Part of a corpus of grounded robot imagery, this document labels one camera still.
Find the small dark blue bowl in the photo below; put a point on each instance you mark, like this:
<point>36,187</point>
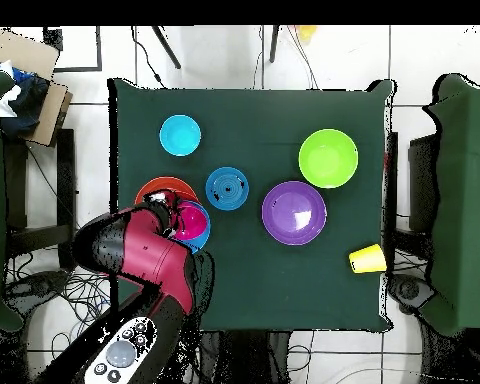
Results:
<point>226,188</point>

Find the small cyan plastic bowl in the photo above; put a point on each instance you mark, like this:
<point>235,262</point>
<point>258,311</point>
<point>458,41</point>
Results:
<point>180,134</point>

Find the cardboard box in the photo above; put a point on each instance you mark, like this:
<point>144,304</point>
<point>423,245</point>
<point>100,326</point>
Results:
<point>20,52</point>

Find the yellow plastic cup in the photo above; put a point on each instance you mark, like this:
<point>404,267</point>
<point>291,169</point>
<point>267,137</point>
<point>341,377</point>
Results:
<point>368,258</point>

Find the small yellow object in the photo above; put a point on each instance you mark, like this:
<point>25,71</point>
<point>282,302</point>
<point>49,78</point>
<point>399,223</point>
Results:
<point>306,33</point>

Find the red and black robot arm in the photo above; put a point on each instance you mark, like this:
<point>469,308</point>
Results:
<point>152,256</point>

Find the pink plastic bowl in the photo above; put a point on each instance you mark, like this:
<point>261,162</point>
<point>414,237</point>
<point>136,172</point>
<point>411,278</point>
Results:
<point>194,224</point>

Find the black tripod leg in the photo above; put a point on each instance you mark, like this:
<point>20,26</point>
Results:
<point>274,44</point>
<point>166,48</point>

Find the black bench frame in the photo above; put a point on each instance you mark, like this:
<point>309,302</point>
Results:
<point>422,184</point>
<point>66,192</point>

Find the blue and white cloth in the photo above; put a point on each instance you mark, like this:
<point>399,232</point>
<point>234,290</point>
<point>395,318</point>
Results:
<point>28,100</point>

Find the dark green tablecloth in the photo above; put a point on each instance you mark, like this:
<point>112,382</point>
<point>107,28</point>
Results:
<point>288,108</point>

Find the large green plastic bowl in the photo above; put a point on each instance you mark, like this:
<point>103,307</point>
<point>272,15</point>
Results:
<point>328,158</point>

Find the purple plastic bowl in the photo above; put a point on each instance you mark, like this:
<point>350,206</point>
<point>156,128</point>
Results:
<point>294,213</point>

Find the large blue plastic bowl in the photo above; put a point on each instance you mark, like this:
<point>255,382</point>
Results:
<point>203,242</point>

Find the black equipment base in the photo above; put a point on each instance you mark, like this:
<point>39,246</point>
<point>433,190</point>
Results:
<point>36,284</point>
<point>408,290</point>

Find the orange plastic bowl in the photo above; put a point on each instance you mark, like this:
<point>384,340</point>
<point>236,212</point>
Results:
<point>160,186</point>
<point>184,195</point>

